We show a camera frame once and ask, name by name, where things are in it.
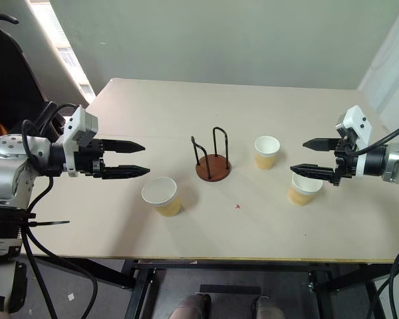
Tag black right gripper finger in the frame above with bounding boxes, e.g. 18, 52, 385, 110
302, 138, 340, 152
289, 163, 336, 183

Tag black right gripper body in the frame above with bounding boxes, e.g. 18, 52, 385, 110
331, 128, 360, 187

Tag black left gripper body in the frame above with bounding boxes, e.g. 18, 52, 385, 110
72, 139, 106, 179

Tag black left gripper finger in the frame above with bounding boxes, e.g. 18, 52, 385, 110
100, 139, 146, 155
101, 163, 152, 181

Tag yellow ribbed paper cup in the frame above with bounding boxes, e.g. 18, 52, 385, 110
287, 172, 324, 207
141, 176, 182, 218
253, 135, 281, 170

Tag black chair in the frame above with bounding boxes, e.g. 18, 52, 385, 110
0, 13, 59, 134

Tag bright window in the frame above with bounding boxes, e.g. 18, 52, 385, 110
29, 0, 97, 104

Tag dark rounded foot shape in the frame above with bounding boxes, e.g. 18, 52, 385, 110
251, 295, 282, 319
168, 292, 211, 319

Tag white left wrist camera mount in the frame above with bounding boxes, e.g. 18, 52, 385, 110
62, 105, 99, 177

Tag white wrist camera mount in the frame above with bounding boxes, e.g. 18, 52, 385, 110
334, 105, 373, 179
62, 105, 99, 177

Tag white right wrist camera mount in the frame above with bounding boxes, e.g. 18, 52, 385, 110
334, 105, 373, 179

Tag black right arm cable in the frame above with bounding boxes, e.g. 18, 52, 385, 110
350, 120, 399, 156

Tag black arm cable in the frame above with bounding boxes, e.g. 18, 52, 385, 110
21, 101, 99, 319
350, 120, 399, 156

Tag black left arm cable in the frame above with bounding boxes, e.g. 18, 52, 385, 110
21, 101, 99, 319

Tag black cable tie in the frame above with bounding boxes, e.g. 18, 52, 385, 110
28, 219, 70, 227

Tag brown wire cup holder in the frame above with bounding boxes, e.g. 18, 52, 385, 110
190, 126, 233, 183

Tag black floor cables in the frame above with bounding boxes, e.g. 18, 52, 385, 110
364, 241, 399, 319

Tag black metal table frame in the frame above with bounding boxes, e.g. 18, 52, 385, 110
29, 255, 399, 319

